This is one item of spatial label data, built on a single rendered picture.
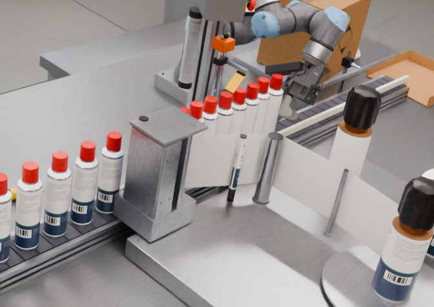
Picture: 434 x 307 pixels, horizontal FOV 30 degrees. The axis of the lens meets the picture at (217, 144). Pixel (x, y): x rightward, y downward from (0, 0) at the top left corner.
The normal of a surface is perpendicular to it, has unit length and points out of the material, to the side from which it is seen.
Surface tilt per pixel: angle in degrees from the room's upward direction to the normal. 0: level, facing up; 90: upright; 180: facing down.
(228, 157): 90
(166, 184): 90
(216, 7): 90
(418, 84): 0
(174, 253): 0
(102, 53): 0
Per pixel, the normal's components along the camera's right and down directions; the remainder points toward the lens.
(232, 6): 0.21, 0.54
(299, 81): -0.50, -0.17
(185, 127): 0.16, -0.84
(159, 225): 0.72, 0.45
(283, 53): -0.56, 0.35
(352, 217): -0.75, 0.23
